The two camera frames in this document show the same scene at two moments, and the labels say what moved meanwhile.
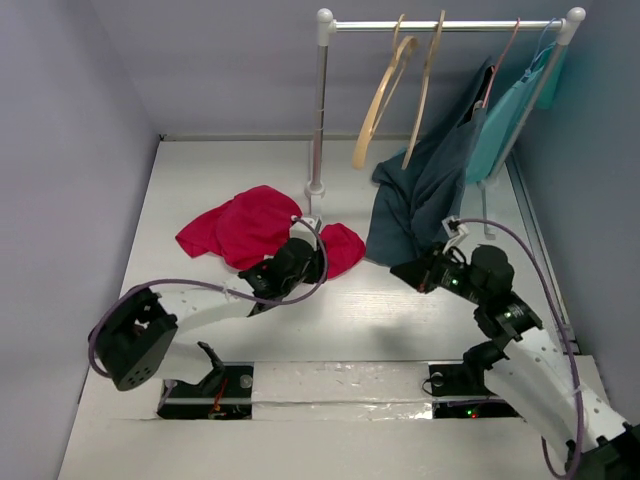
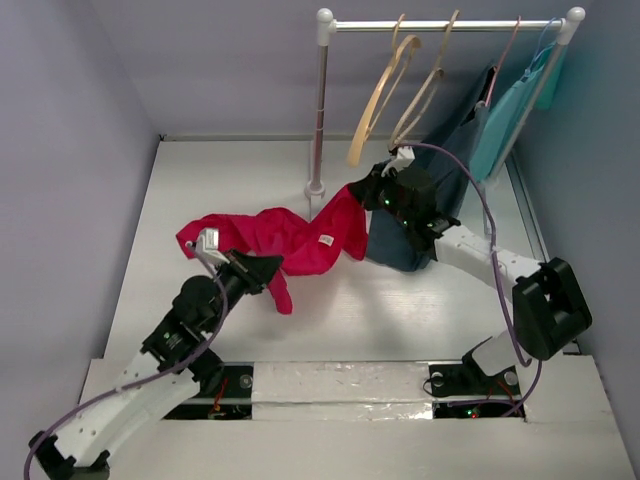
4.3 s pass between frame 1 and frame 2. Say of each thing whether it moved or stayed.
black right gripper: moved
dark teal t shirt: stayed
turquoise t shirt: stayed
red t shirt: moved
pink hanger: stayed
